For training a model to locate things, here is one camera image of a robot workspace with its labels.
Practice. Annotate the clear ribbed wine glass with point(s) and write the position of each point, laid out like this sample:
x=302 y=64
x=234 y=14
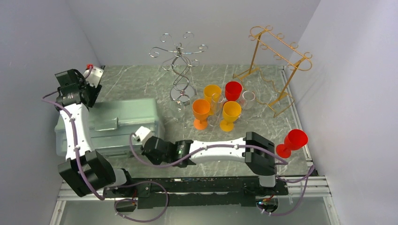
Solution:
x=177 y=110

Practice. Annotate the orange plastic goblet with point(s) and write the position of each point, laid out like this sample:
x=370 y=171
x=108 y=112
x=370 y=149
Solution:
x=208 y=92
x=200 y=109
x=230 y=113

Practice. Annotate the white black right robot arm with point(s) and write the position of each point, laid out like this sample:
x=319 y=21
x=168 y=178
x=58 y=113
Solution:
x=254 y=150

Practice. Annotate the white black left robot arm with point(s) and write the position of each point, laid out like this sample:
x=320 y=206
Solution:
x=85 y=170

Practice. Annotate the chrome wine glass rack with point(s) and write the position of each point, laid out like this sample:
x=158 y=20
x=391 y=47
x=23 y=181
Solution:
x=180 y=65

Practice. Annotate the clear wine glass centre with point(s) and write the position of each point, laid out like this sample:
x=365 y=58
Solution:
x=217 y=101

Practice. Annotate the clear wine glass right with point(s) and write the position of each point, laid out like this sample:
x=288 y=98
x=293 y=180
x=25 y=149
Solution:
x=247 y=99

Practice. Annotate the green plastic storage box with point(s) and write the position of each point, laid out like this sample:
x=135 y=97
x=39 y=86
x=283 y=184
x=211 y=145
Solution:
x=106 y=127

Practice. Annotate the orange plastic goblet back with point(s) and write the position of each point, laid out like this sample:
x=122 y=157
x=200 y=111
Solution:
x=208 y=92

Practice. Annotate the red plastic goblet back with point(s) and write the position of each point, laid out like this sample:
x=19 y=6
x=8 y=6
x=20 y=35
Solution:
x=233 y=90

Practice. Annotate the red plastic goblet lying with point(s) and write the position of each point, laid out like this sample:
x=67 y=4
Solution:
x=293 y=141

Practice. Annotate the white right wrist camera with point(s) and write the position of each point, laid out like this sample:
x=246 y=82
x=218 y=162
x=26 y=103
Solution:
x=142 y=135

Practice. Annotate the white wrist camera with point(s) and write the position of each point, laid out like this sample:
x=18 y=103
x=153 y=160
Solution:
x=93 y=75
x=142 y=135

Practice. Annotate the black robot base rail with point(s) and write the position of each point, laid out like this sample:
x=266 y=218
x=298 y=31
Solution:
x=198 y=191

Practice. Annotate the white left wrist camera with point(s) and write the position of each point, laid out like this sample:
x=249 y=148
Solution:
x=93 y=75

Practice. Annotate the aluminium frame rail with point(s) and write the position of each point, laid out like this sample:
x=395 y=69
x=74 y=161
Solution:
x=309 y=202

